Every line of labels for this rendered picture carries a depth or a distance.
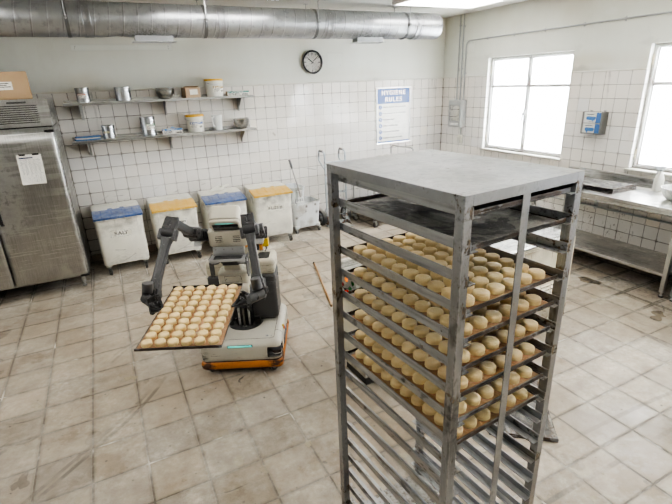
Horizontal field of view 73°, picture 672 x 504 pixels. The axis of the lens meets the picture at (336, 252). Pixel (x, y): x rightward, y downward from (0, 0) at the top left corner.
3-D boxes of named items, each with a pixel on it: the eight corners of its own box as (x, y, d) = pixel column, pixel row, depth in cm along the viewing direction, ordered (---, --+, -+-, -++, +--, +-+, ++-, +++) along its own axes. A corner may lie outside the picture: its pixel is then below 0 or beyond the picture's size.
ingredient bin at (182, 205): (162, 267, 567) (151, 208, 540) (155, 252, 620) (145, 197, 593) (205, 258, 590) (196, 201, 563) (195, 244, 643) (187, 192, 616)
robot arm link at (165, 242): (180, 231, 271) (162, 229, 272) (176, 228, 266) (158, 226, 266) (163, 302, 259) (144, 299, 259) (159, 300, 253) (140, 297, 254)
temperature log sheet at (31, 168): (48, 182, 466) (40, 152, 455) (47, 183, 464) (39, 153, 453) (23, 185, 457) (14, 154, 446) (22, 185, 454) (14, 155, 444)
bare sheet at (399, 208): (341, 204, 162) (341, 200, 161) (425, 188, 181) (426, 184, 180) (469, 251, 113) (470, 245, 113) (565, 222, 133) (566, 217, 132)
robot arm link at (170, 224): (178, 214, 267) (161, 212, 267) (174, 237, 265) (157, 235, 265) (202, 228, 311) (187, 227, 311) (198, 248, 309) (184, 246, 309)
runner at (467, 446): (412, 406, 220) (412, 401, 219) (416, 404, 222) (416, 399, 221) (525, 501, 169) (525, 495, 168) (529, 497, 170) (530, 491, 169)
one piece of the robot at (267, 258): (221, 319, 397) (208, 229, 368) (283, 316, 398) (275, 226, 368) (212, 339, 366) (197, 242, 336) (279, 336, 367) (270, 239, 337)
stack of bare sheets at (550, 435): (480, 376, 335) (480, 373, 334) (537, 381, 327) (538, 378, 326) (488, 434, 280) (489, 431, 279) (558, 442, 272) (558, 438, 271)
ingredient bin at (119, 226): (106, 278, 540) (91, 216, 513) (102, 262, 592) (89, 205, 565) (153, 268, 564) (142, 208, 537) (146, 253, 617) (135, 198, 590)
